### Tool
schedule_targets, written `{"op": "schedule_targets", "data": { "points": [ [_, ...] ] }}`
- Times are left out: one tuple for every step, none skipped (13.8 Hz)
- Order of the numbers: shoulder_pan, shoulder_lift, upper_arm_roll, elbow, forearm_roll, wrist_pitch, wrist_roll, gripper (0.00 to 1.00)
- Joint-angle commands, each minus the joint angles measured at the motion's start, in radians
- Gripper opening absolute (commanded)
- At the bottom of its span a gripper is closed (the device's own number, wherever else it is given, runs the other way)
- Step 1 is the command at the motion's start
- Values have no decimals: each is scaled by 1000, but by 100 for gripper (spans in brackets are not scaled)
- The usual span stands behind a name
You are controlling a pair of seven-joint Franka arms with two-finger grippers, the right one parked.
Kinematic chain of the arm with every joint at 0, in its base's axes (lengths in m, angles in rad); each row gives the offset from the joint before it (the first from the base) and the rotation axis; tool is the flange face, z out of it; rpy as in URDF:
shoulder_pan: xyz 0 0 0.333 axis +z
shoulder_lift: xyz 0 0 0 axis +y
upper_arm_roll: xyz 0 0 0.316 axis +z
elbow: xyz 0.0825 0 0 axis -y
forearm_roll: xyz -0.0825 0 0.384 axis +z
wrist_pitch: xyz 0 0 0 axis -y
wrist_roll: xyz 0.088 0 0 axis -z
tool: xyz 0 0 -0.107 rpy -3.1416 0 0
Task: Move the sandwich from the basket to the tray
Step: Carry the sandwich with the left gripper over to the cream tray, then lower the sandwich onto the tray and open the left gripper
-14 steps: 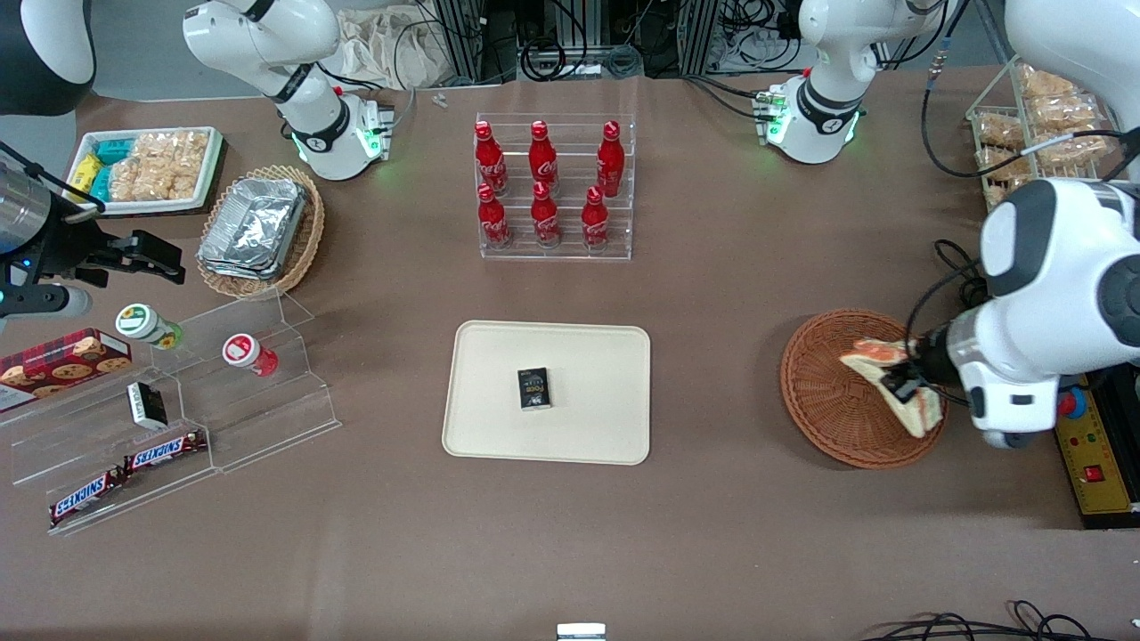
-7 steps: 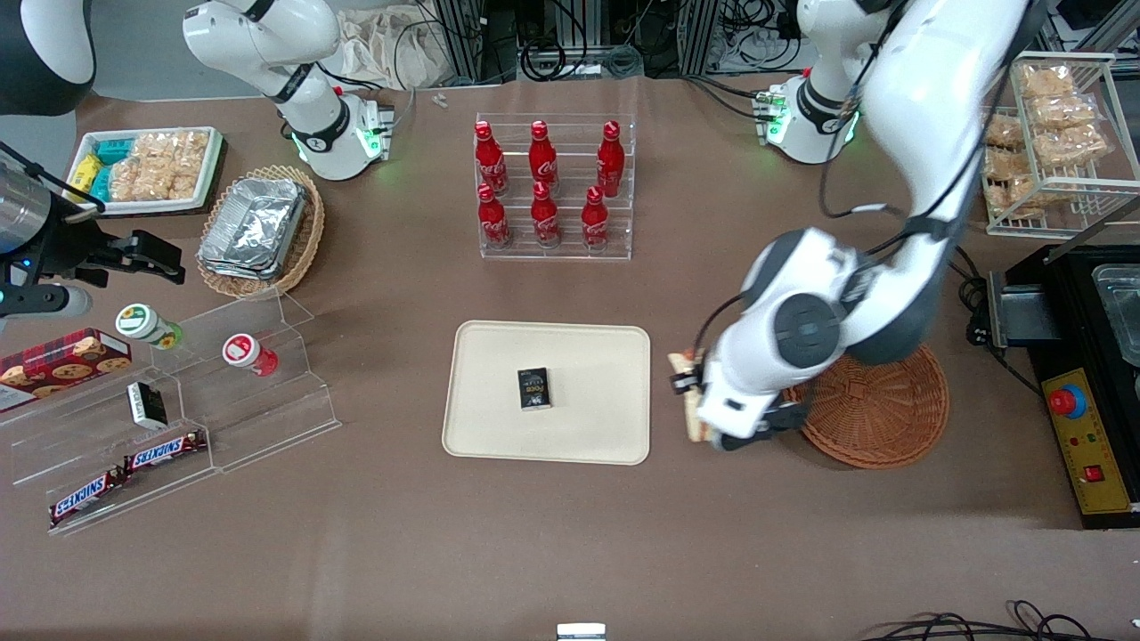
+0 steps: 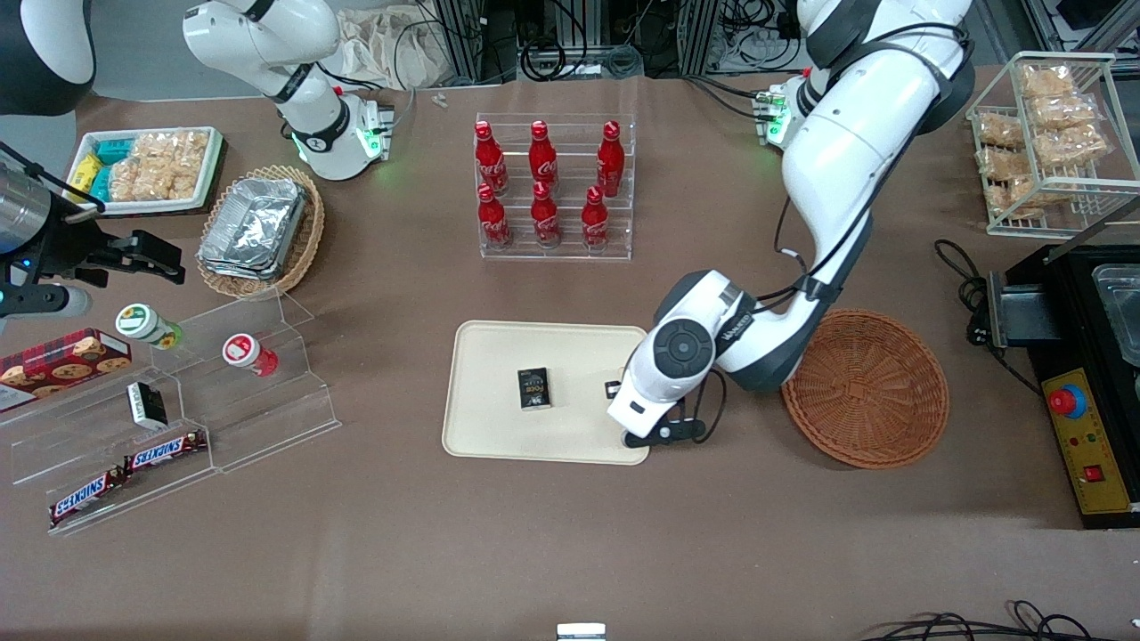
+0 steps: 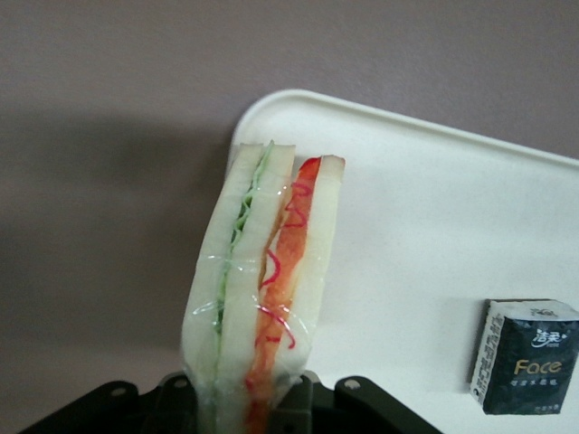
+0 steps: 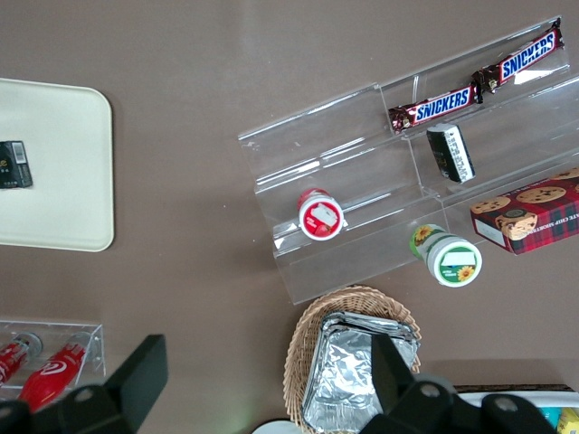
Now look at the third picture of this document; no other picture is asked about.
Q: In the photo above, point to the brown wicker basket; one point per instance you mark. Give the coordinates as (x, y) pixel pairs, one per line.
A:
(864, 392)

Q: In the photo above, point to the light wicker basket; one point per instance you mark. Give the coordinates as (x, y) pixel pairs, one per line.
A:
(307, 240)

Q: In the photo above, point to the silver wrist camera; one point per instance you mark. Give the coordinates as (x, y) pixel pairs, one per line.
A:
(49, 301)

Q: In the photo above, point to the clear plastic container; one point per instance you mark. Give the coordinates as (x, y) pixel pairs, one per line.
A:
(1120, 312)

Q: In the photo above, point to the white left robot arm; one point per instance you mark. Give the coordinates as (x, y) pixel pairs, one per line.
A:
(846, 151)

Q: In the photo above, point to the yellow control panel box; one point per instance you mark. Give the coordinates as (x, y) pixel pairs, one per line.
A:
(1091, 445)

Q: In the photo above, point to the white rectangular snack tray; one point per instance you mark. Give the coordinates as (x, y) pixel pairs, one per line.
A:
(142, 207)

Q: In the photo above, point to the black and white small box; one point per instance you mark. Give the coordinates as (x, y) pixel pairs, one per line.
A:
(147, 405)

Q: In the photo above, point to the rice cracker snack pack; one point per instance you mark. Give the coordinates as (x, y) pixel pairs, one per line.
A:
(1024, 196)
(138, 178)
(1073, 145)
(178, 150)
(1000, 130)
(1046, 80)
(1064, 111)
(999, 163)

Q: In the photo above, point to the Snickers chocolate bar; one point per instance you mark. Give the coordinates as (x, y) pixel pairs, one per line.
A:
(86, 497)
(165, 450)

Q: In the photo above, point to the clear acrylic stepped stand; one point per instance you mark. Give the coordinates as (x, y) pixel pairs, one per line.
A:
(267, 418)

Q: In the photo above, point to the red plaid cookie box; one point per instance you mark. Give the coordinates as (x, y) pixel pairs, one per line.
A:
(62, 361)

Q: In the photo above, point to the cream plastic tray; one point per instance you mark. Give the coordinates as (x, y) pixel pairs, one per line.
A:
(499, 418)

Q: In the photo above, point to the white cloth bag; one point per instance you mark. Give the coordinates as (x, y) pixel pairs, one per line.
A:
(392, 49)

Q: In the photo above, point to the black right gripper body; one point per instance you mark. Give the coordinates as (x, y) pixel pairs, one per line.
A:
(64, 242)

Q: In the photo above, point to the aluminium foil container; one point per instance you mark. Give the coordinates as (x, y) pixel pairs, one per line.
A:
(254, 223)
(254, 273)

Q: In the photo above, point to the aluminium frame post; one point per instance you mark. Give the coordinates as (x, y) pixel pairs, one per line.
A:
(472, 40)
(701, 36)

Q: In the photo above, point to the green lid sunflower cup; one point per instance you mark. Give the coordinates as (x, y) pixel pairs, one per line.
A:
(142, 323)

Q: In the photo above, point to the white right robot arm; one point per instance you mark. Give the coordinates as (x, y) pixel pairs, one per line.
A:
(303, 80)

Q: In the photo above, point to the yellow snack pack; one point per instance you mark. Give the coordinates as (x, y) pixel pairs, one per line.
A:
(85, 167)

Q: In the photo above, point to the small white grey device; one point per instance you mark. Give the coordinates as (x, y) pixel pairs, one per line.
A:
(581, 632)

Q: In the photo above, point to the black sealing machine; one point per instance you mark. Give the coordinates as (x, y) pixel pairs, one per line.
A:
(1069, 312)

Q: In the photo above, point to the small black carton box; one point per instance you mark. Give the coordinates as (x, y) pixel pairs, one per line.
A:
(534, 389)

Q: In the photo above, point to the red lid strawberry cup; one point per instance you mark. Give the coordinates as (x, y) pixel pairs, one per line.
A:
(245, 352)

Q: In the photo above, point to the teal snack pack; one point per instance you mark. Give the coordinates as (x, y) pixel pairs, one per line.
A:
(100, 182)
(114, 150)

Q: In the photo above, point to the red cola bottle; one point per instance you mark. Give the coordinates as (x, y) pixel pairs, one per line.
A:
(544, 215)
(488, 158)
(492, 218)
(541, 156)
(610, 158)
(594, 218)

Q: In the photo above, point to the clear acrylic bottle rack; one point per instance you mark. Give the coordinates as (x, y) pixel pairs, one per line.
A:
(557, 249)

